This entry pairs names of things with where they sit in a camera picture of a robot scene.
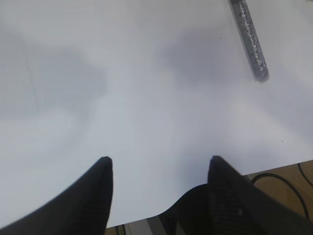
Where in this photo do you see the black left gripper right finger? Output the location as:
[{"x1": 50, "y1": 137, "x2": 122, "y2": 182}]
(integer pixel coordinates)
[{"x1": 207, "y1": 156, "x2": 313, "y2": 235}]

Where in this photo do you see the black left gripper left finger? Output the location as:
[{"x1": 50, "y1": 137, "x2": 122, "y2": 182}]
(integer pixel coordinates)
[{"x1": 0, "y1": 157, "x2": 113, "y2": 235}]

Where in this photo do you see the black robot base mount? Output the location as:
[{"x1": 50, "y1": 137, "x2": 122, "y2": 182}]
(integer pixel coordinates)
[{"x1": 159, "y1": 184, "x2": 212, "y2": 235}]

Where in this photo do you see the black floor cable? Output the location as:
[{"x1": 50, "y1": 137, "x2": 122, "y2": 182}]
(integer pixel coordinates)
[{"x1": 251, "y1": 161, "x2": 313, "y2": 218}]

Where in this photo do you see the silver glitter pen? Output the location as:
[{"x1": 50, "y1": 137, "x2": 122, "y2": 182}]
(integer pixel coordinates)
[{"x1": 229, "y1": 0, "x2": 269, "y2": 83}]

